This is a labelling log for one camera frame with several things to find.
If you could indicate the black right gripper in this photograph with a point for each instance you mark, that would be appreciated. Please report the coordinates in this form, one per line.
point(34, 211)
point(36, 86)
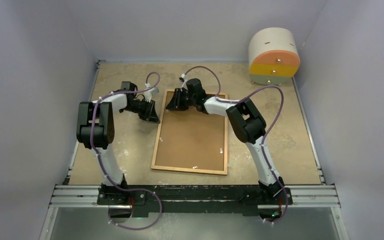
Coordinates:
point(176, 103)

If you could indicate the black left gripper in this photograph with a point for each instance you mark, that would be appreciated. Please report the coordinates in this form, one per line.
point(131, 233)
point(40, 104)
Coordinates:
point(150, 114)

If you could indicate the wooden picture frame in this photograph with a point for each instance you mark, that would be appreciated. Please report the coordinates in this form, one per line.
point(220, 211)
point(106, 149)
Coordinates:
point(225, 139)

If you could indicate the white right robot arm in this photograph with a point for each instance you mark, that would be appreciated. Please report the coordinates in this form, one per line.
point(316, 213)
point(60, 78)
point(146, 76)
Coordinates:
point(247, 123)

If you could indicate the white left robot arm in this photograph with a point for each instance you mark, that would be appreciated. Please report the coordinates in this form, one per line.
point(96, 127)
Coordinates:
point(96, 131)

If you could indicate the round pastel drawer cabinet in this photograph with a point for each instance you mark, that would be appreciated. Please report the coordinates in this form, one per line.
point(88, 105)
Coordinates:
point(273, 58)

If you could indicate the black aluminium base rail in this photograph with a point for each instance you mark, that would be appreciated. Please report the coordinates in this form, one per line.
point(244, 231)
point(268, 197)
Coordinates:
point(248, 200)

